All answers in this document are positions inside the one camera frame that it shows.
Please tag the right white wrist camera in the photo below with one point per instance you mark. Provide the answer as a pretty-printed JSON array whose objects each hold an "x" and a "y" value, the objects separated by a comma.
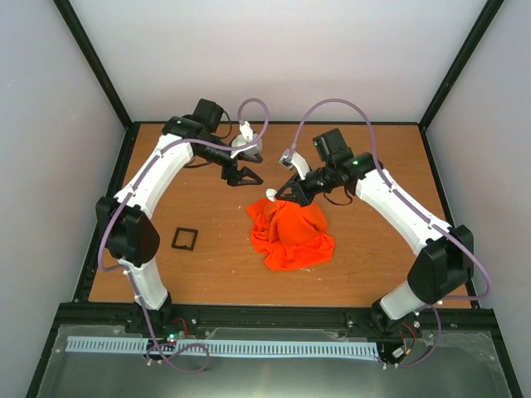
[{"x": 294, "y": 161}]

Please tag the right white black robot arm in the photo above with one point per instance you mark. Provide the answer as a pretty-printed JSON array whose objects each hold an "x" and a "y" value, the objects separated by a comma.
[{"x": 443, "y": 253}]

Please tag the black square frame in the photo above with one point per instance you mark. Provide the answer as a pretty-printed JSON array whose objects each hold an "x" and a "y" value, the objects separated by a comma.
[{"x": 184, "y": 239}]

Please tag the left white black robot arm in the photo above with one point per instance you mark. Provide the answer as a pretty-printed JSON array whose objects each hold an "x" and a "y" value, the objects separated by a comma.
[{"x": 125, "y": 219}]

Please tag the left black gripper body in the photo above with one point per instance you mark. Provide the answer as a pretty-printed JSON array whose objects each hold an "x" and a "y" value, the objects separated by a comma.
[{"x": 226, "y": 171}]

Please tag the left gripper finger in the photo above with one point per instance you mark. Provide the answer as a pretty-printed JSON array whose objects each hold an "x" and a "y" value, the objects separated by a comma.
[
  {"x": 251, "y": 157},
  {"x": 245, "y": 177}
]

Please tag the light blue slotted cable duct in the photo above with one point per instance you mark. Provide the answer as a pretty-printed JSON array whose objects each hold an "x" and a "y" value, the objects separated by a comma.
[{"x": 226, "y": 348}]

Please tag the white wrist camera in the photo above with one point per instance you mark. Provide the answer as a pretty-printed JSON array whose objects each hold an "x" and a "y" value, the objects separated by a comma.
[
  {"x": 246, "y": 141},
  {"x": 294, "y": 161}
]

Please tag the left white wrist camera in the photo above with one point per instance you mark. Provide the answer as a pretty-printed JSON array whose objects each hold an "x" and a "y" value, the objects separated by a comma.
[{"x": 246, "y": 141}]

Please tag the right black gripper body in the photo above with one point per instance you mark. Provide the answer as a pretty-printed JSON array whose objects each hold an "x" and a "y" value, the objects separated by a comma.
[{"x": 326, "y": 178}]

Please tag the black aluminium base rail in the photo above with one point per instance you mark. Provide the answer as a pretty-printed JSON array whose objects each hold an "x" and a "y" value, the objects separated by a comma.
[{"x": 351, "y": 321}]

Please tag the orange garment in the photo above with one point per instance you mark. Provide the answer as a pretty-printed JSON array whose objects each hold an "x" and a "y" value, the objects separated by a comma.
[{"x": 290, "y": 236}]

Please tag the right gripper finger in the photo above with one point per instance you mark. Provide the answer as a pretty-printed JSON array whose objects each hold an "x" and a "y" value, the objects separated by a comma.
[
  {"x": 299, "y": 198},
  {"x": 289, "y": 190}
]

